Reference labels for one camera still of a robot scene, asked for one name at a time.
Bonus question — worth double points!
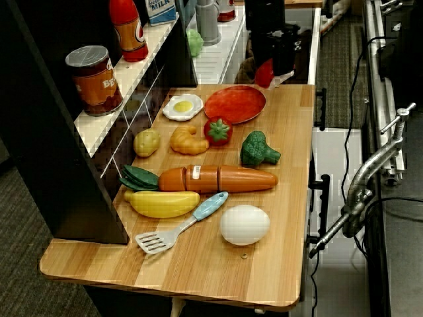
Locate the toy fried egg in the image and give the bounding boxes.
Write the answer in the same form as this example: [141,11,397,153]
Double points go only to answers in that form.
[162,93,204,121]

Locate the toy milk carton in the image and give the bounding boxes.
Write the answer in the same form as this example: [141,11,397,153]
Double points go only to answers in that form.
[145,0,177,26]

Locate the yellow toy potato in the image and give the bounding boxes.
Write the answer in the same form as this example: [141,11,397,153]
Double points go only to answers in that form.
[133,128,162,158]

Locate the black toy kitchen shelf unit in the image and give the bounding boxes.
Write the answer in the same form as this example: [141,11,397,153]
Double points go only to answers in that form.
[0,0,199,246]

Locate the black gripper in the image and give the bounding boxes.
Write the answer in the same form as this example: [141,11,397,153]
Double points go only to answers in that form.
[245,0,302,80]

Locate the black cable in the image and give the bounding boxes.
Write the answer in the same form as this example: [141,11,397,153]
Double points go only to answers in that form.
[309,34,397,317]

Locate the green toy lettuce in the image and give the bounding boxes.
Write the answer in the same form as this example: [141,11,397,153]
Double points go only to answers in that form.
[185,28,205,58]

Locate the white toy sink counter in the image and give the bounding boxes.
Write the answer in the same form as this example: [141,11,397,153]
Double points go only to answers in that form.
[184,0,322,87]

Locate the aluminium frame rail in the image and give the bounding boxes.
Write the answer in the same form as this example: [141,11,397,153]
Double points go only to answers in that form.
[362,0,408,186]

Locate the yellow toy banana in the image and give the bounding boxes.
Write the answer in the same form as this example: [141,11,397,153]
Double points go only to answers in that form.
[123,190,202,219]

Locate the white toy egg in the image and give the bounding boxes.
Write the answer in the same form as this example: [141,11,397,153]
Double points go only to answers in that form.
[219,204,271,246]

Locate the metal C-clamp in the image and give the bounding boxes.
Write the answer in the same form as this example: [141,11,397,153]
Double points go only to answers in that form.
[308,102,417,259]

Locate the orange toy plate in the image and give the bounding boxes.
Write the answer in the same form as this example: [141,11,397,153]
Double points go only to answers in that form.
[204,85,267,124]

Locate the golden toy croissant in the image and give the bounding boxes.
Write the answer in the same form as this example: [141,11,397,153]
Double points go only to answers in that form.
[170,124,210,156]

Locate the toy beans can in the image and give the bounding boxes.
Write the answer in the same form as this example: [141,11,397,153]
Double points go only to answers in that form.
[65,45,124,117]

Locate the black cabinet handle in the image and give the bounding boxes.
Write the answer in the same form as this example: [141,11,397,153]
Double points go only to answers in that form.
[313,87,328,131]
[307,174,331,246]

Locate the green toy broccoli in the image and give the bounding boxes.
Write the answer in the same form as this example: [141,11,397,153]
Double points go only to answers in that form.
[240,130,282,167]

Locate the red toy ketchup bottle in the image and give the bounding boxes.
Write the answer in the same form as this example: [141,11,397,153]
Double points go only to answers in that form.
[109,0,149,63]

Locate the brown cloth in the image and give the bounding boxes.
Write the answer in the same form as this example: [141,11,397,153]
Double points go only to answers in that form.
[233,49,262,85]

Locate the toy tomato can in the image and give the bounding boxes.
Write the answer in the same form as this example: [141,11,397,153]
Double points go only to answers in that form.
[216,0,237,23]

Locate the orange sliced toy carrot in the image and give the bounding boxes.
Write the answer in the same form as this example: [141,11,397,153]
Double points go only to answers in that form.
[158,164,279,194]

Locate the red toy tomato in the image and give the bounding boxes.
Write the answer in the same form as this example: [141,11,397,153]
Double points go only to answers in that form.
[203,116,233,147]

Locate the toy spatula with blue handle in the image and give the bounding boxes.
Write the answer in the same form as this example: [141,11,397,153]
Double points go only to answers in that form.
[135,191,229,255]

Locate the grey toy faucet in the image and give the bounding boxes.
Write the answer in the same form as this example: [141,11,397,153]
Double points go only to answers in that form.
[194,0,221,46]

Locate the green toy carrot leaves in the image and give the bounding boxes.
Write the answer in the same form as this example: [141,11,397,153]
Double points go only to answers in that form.
[118,164,161,192]

